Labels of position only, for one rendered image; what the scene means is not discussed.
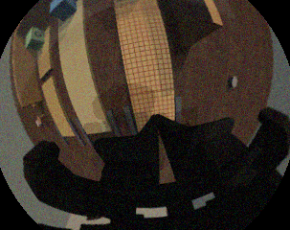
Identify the grey short cylinder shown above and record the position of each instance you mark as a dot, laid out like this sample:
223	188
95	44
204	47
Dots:
232	81

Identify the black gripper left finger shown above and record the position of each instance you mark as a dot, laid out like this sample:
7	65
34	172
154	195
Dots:
140	147

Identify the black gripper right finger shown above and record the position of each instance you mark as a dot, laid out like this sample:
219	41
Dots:
180	141

